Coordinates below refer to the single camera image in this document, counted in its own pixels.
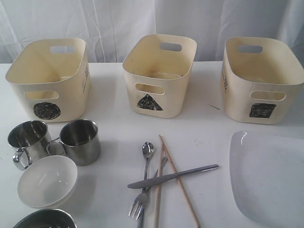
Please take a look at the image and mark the small steel teaspoon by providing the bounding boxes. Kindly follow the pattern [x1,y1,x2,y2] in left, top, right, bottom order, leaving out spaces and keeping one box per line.
[137,142,154,228]

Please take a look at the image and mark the wooden chopstick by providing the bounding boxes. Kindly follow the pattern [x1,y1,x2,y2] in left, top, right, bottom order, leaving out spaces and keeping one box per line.
[159,135,201,228]
[153,144,164,228]

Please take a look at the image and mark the steel table knife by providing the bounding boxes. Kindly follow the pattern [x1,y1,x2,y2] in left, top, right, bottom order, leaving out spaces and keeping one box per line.
[127,164,219,189]

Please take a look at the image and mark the matte steel mug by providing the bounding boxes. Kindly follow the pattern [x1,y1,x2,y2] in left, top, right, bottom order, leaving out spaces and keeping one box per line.
[46,119,102,166]

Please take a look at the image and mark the white ceramic bowl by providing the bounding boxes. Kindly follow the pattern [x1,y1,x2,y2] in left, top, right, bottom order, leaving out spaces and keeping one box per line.
[17,155,78,209]

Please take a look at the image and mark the shiny steel mug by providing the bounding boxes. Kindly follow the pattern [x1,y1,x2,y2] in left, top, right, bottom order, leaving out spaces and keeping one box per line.
[8,120,58,171]

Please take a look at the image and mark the stainless steel bowl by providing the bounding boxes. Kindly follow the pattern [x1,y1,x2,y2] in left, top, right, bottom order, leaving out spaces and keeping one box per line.
[14,209,77,228]

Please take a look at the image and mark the cream bin with triangle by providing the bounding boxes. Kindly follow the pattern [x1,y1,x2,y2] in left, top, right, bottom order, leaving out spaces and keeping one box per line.
[123,34,197,118]

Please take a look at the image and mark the small steel fork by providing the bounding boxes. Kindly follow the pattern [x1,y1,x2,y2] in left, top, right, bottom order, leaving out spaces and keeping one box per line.
[129,157,168,226]

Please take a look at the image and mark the white backdrop curtain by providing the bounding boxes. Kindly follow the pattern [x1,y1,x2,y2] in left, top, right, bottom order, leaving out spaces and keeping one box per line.
[0,0,304,63]

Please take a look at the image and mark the cream bin with circle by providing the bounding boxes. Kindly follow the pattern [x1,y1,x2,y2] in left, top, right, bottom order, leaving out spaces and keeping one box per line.
[5,38,90,123]

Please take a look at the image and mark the cream bin with square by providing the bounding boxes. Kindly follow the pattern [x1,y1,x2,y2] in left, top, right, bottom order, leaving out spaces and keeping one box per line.
[220,37,304,124]

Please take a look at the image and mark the white square plate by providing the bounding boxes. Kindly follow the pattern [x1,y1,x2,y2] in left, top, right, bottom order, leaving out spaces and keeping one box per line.
[229,131,304,228]

